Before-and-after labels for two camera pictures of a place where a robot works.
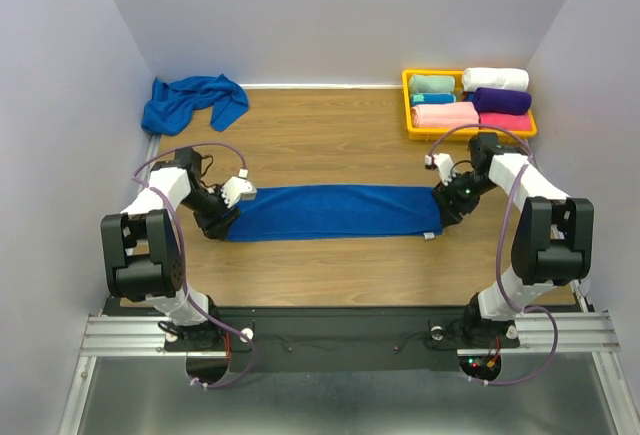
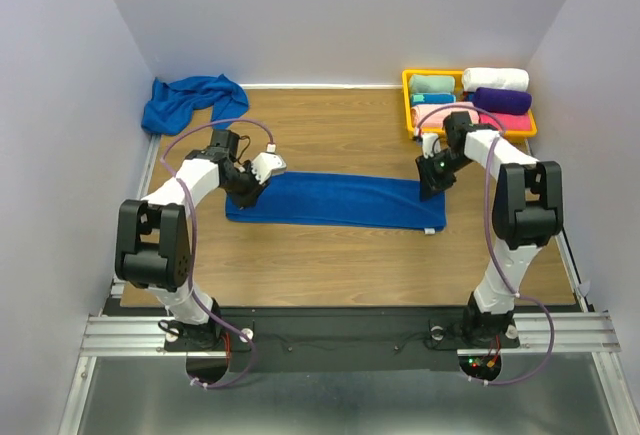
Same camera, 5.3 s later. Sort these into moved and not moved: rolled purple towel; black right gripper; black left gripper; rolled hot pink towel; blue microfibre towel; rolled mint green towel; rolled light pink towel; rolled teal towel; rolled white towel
Moved: blue microfibre towel; black left gripper; black right gripper
Not moved: rolled mint green towel; rolled hot pink towel; rolled white towel; rolled teal towel; rolled light pink towel; rolled purple towel
